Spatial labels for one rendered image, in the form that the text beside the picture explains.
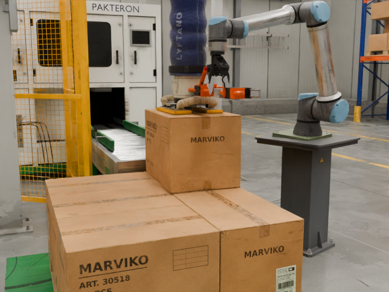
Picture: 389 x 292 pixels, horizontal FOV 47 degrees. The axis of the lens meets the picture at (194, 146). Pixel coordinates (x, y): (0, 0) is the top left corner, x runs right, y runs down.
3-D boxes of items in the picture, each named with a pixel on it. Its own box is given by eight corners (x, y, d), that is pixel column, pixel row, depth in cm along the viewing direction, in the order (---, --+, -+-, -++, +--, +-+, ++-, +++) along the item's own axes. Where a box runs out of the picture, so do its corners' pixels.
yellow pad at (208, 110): (185, 109, 281) (185, 101, 280) (199, 108, 285) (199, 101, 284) (206, 113, 250) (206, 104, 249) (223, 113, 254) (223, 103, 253)
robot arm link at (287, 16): (296, 2, 272) (205, 20, 239) (311, 0, 262) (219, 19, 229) (297, 21, 276) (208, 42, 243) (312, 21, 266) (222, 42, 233)
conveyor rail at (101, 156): (74, 142, 506) (73, 126, 503) (79, 142, 508) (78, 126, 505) (117, 191, 294) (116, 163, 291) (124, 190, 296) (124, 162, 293)
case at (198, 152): (145, 171, 291) (144, 109, 285) (203, 167, 304) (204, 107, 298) (171, 193, 235) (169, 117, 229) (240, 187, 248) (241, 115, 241)
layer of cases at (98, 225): (48, 243, 274) (44, 179, 267) (199, 223, 310) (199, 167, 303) (70, 356, 164) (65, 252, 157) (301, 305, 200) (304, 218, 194)
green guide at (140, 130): (123, 127, 524) (123, 119, 523) (132, 127, 528) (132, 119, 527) (165, 147, 377) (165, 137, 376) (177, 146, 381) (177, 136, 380)
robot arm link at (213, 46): (229, 42, 219) (211, 41, 216) (229, 51, 220) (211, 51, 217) (221, 43, 228) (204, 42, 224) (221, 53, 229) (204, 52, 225)
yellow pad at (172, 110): (156, 110, 274) (156, 102, 274) (171, 109, 278) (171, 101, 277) (174, 115, 243) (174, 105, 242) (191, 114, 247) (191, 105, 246)
